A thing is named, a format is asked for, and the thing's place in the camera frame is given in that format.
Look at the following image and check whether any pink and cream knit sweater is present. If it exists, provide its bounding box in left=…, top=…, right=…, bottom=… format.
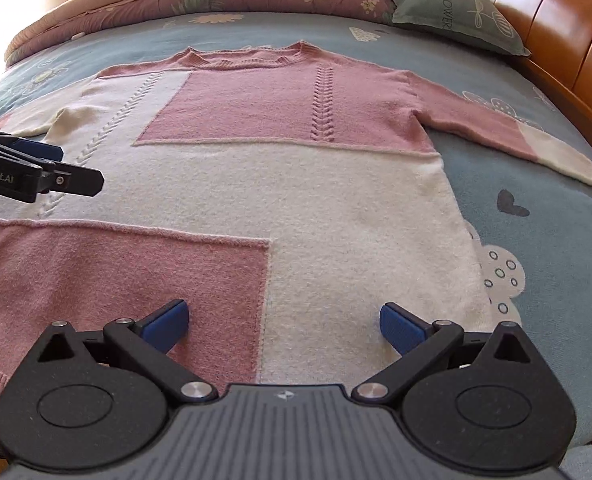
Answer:
left=0, top=40, right=592, bottom=411

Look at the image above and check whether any grey-green floral pillow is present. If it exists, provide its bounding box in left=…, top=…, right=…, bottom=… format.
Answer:
left=391, top=0, right=532, bottom=58

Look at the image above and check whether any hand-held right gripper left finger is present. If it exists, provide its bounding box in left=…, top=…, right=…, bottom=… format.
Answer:
left=34, top=300, right=221, bottom=406

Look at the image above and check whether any pink floral folded quilt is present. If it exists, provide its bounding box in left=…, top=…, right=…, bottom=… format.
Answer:
left=3, top=0, right=459, bottom=68

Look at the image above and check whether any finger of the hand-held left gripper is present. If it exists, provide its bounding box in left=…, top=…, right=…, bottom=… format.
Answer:
left=0, top=150, right=105, bottom=204
left=0, top=127, right=62, bottom=162

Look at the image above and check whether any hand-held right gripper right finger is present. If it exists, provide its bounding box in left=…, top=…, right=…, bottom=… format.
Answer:
left=351, top=302, right=533, bottom=406

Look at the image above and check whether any wooden bed headboard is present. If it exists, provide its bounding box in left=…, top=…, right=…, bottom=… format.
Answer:
left=453, top=0, right=592, bottom=128

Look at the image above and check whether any blue floral bed sheet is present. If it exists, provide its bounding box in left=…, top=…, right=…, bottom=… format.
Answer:
left=0, top=10, right=592, bottom=461

